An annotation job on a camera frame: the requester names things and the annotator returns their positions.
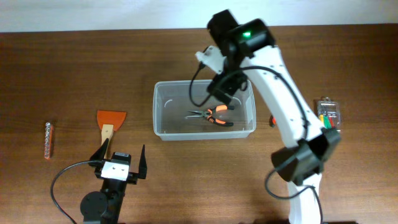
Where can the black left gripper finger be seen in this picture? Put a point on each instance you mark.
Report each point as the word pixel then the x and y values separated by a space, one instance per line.
pixel 101 152
pixel 142 164

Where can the orange scraper with wooden handle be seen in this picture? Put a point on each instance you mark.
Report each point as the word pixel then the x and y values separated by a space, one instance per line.
pixel 109 122

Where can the clear plastic container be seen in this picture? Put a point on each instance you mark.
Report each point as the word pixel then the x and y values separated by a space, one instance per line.
pixel 171 104

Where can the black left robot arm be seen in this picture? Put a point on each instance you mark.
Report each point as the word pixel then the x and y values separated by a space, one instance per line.
pixel 104 206

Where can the orange bit holder strip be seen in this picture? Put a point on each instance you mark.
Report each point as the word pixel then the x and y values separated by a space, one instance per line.
pixel 48 141

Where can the clear box of coloured tubes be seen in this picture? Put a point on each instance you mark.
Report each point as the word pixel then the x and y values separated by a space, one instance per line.
pixel 328 112

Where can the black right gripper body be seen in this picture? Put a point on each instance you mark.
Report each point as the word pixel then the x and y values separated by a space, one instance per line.
pixel 230 79

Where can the orange black long-nose pliers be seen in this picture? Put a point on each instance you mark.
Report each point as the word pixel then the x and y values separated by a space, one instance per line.
pixel 211 115

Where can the red black diagonal cutters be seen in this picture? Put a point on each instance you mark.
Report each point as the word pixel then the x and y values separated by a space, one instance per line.
pixel 272 121

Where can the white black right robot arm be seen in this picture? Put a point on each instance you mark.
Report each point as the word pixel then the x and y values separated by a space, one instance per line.
pixel 249 52

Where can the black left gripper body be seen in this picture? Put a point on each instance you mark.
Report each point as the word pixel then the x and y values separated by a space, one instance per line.
pixel 133 178

